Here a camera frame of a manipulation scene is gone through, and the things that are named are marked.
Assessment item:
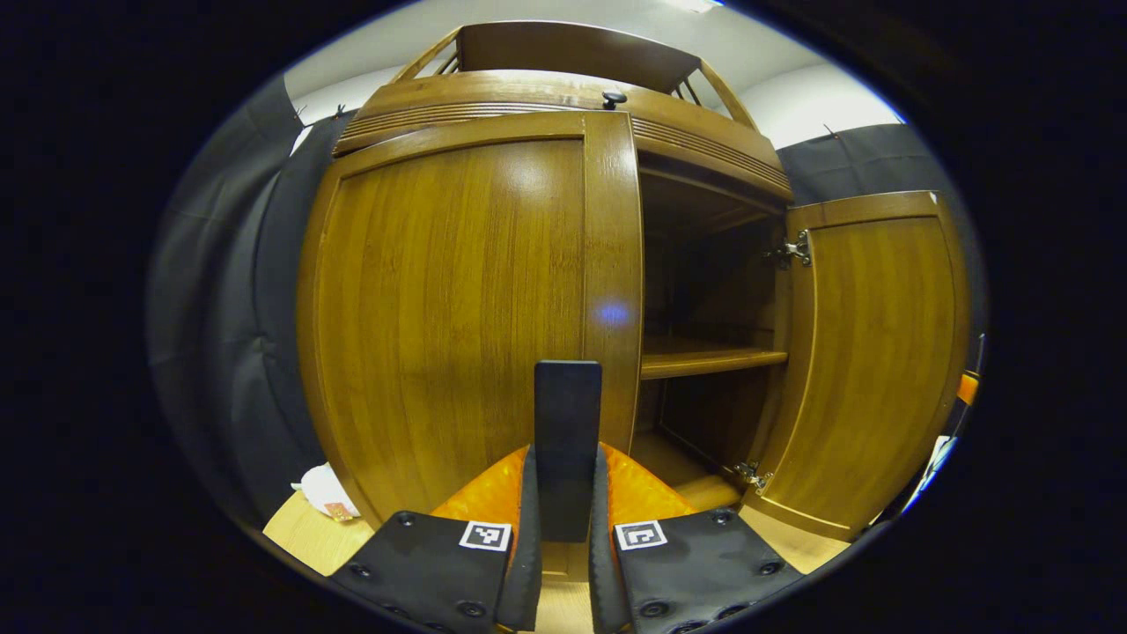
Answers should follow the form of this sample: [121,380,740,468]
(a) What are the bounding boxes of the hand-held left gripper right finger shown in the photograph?
[586,442,806,634]

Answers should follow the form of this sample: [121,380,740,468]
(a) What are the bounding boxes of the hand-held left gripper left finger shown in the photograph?
[328,444,544,634]

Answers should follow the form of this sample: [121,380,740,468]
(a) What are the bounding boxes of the wooden shoe cabinet door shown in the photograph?
[744,190,972,542]
[297,110,645,531]

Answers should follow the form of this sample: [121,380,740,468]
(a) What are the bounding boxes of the black door handle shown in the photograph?
[534,360,603,543]

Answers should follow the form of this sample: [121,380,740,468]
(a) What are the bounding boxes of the small white object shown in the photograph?
[292,462,360,522]

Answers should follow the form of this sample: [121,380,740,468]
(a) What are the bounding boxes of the wooden inner shelf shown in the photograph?
[640,339,789,381]

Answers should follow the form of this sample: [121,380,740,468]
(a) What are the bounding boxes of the wooden double-door shoe cabinet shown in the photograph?
[333,20,795,520]

